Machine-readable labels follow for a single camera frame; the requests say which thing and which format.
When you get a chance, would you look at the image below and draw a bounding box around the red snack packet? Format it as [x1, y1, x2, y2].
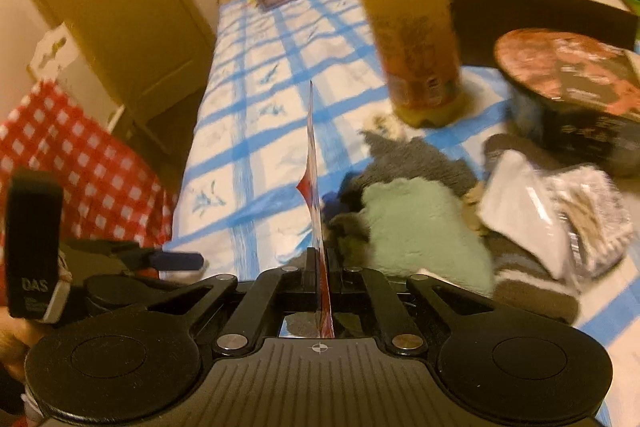
[296, 82, 335, 338]

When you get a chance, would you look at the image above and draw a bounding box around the light green fluffy sock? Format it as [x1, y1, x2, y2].
[360, 178, 495, 297]

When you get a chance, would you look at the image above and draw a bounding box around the white plastic snack packet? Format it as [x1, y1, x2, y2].
[477, 150, 634, 287]

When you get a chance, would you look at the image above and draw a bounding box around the red checkered cloth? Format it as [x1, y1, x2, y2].
[0, 78, 177, 308]

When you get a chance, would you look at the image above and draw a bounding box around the grey fluffy sock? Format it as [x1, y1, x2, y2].
[322, 130, 478, 265]

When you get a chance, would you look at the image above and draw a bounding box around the blue checkered tablecloth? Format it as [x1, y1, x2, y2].
[165, 0, 639, 426]

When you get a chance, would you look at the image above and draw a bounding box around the brown striped fluffy sock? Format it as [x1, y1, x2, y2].
[483, 133, 579, 325]

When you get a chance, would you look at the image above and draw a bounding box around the instant noodle bowl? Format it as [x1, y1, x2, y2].
[494, 28, 639, 178]

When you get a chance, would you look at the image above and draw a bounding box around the wooden cabinet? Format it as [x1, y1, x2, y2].
[34, 0, 215, 156]

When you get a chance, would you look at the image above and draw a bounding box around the orange juice bottle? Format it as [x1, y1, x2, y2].
[361, 0, 462, 128]

